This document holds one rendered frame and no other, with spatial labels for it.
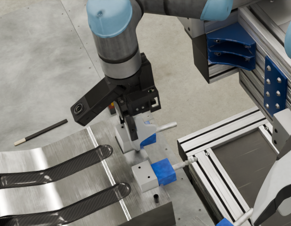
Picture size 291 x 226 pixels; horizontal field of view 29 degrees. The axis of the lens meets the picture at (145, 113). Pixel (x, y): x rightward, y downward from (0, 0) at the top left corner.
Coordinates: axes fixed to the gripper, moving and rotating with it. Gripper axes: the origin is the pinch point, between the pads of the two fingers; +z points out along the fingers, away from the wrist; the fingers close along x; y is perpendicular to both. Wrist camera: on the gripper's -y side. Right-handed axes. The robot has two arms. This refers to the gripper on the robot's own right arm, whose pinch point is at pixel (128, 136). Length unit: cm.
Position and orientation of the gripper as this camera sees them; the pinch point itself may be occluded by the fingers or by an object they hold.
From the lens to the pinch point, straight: 119.0
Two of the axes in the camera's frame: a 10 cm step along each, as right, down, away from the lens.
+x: -3.8, -6.7, 6.4
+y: 9.2, -3.7, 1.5
